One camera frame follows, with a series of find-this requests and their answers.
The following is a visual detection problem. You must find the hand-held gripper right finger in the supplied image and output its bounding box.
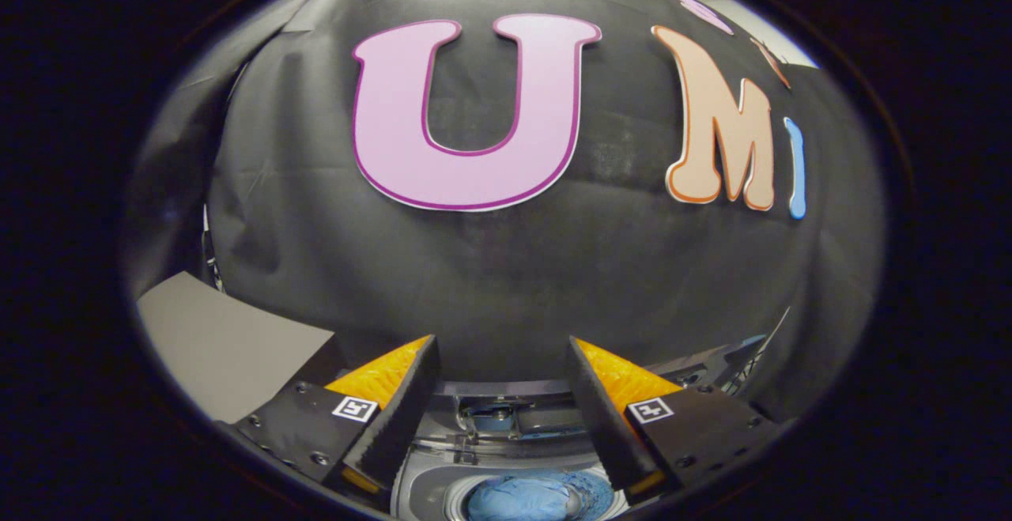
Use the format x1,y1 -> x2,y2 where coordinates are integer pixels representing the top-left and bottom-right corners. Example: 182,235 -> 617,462
566,336 -> 791,500

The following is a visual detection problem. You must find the beige cabinet with dark side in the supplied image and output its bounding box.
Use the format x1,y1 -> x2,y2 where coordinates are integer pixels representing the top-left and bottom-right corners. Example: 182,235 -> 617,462
136,271 -> 346,425

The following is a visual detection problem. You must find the black light stand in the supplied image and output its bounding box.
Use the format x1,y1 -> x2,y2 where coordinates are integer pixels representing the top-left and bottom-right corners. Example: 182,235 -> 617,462
731,306 -> 791,397

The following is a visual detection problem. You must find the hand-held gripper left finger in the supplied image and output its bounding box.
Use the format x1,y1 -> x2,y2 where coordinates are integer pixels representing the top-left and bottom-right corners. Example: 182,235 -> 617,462
229,334 -> 442,500

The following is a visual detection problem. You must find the light blue garment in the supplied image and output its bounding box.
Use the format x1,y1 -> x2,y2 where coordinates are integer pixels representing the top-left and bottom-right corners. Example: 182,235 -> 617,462
463,470 -> 616,521

